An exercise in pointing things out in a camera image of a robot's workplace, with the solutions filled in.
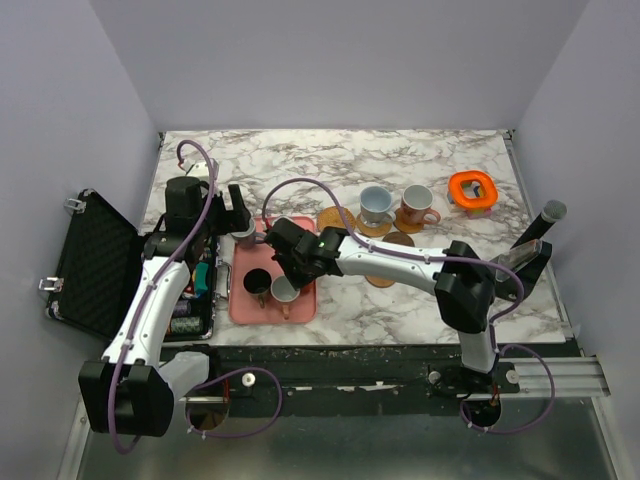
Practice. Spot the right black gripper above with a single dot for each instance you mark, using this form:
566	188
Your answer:
280	235

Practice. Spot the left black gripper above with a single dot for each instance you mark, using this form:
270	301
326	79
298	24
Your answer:
236	219

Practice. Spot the small white cup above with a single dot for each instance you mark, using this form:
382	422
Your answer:
248	239

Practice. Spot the white cup brown handle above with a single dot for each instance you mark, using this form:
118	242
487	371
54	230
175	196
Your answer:
284	293

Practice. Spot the woven rattan coaster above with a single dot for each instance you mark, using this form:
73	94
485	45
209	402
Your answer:
331	217
372	230

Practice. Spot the light wood coaster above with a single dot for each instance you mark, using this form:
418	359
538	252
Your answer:
406	227
379	282

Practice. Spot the light blue cup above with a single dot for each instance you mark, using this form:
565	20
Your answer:
376	206

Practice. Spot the pink mug white inside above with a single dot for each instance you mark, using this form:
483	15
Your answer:
416	207

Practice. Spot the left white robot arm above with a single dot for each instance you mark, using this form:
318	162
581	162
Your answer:
129	391

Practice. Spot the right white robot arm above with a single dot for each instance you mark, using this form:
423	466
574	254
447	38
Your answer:
462	284

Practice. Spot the black cup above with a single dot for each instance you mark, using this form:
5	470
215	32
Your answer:
257	283

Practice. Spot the pink plastic tray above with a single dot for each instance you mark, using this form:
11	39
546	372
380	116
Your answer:
244	308

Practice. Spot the black poker chip case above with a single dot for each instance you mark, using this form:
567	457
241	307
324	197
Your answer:
100	267

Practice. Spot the black microphone stand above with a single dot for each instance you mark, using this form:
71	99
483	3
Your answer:
527	261

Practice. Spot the black grey microphone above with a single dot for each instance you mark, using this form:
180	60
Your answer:
552	212

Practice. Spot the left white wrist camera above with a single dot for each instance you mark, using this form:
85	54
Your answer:
197	169

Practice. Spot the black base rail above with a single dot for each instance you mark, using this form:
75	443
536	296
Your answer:
356	381

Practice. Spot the aluminium rail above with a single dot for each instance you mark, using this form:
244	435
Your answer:
526	378

